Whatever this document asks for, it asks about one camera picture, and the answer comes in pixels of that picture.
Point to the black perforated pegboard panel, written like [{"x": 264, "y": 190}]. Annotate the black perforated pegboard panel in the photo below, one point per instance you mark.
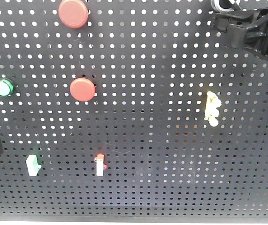
[{"x": 152, "y": 63}]

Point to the silver black rotary knob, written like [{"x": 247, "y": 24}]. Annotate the silver black rotary knob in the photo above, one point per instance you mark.
[{"x": 225, "y": 6}]

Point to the green toggle switch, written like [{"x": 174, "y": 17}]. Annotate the green toggle switch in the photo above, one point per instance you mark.
[{"x": 32, "y": 165}]

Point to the red push button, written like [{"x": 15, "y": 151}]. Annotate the red push button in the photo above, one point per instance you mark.
[
  {"x": 82, "y": 89},
  {"x": 73, "y": 13}
]

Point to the red toggle switch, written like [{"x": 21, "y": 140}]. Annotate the red toggle switch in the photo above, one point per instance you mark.
[{"x": 100, "y": 164}]

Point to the yellow toggle switch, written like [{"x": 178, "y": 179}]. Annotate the yellow toggle switch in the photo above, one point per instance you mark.
[{"x": 211, "y": 111}]

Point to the green push button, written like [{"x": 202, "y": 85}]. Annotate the green push button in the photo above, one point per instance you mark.
[{"x": 6, "y": 87}]

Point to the upper red push button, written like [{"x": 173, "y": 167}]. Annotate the upper red push button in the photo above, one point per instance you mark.
[{"x": 73, "y": 13}]

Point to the lower red push button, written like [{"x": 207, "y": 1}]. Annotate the lower red push button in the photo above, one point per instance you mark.
[{"x": 82, "y": 89}]

